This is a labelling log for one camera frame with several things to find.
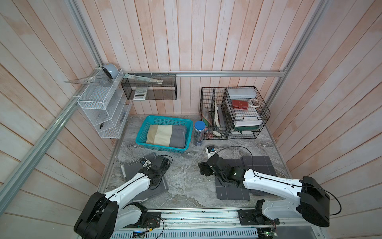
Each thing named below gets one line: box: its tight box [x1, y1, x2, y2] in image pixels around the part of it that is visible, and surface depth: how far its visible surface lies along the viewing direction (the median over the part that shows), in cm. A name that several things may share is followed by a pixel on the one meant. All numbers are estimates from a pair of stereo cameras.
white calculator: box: [132, 86, 148, 101], surface depth 100 cm
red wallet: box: [231, 99, 249, 110], surface depth 98 cm
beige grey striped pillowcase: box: [145, 124, 187, 149], surface depth 105 cm
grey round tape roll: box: [102, 63, 119, 80], surface depth 85 cm
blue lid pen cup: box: [193, 120, 206, 147], surface depth 95 cm
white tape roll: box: [248, 98, 261, 108], surface depth 103 cm
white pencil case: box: [227, 88, 258, 100], surface depth 106 cm
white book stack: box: [233, 116, 263, 127], surface depth 94 cm
